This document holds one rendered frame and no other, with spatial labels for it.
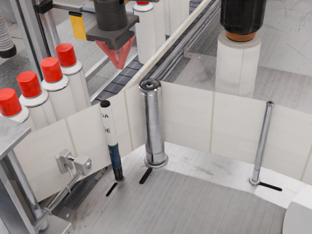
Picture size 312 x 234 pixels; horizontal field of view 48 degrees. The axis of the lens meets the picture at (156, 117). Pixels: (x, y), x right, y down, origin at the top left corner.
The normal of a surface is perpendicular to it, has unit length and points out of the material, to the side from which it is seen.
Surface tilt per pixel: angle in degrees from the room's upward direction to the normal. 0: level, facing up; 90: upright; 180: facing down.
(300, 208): 0
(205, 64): 0
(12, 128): 0
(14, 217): 90
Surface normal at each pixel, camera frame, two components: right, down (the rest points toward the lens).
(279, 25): -0.05, -0.76
